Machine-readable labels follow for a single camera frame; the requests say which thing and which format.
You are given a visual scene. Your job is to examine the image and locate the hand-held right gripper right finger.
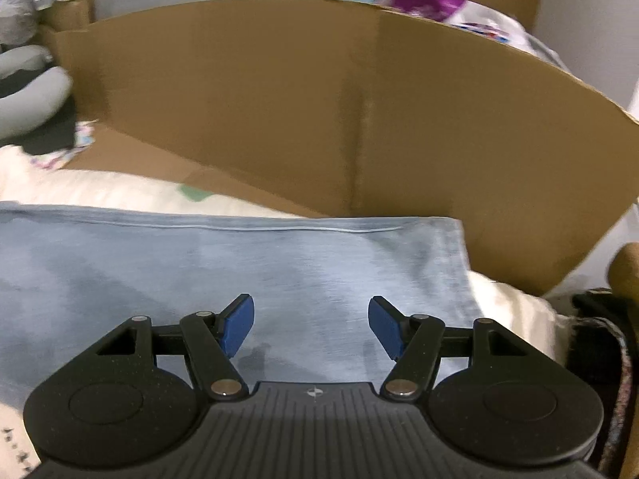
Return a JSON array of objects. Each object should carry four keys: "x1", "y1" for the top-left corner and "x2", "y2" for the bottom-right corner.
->
[{"x1": 368, "y1": 296, "x2": 527, "y2": 401}]

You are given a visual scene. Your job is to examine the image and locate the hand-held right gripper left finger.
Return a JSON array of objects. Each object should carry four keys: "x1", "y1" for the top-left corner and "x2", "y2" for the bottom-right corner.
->
[{"x1": 97, "y1": 293, "x2": 255, "y2": 401}]

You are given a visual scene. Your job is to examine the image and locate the blue denim jeans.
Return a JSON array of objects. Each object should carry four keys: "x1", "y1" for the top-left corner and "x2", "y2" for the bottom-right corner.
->
[{"x1": 0, "y1": 200, "x2": 472, "y2": 410}]

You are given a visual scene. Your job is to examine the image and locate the bear printed cream blanket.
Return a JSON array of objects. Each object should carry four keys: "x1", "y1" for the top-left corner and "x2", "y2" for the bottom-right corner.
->
[{"x1": 0, "y1": 144, "x2": 570, "y2": 479}]

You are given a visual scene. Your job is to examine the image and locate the black lace cloth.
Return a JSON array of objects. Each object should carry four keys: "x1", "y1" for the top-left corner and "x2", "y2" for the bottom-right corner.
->
[{"x1": 572, "y1": 289, "x2": 639, "y2": 479}]

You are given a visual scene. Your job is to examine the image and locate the brown cardboard sheet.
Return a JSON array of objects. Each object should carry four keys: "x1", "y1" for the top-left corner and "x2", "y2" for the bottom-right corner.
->
[{"x1": 40, "y1": 0, "x2": 639, "y2": 297}]

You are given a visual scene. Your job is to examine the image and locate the floral printed small cloth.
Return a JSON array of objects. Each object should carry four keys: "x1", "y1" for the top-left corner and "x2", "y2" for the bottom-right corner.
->
[{"x1": 30, "y1": 120, "x2": 98, "y2": 171}]

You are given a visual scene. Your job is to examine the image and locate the mustard folded cloth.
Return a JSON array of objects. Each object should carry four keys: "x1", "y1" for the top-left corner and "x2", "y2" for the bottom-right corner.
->
[{"x1": 606, "y1": 242, "x2": 639, "y2": 300}]

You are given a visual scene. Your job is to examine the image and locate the grey neck pillow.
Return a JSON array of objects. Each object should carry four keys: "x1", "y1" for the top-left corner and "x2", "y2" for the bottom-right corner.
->
[{"x1": 0, "y1": 44, "x2": 73, "y2": 141}]

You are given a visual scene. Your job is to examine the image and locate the purple printed packet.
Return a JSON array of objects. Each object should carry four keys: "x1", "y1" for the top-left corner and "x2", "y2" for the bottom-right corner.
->
[{"x1": 374, "y1": 0, "x2": 570, "y2": 68}]

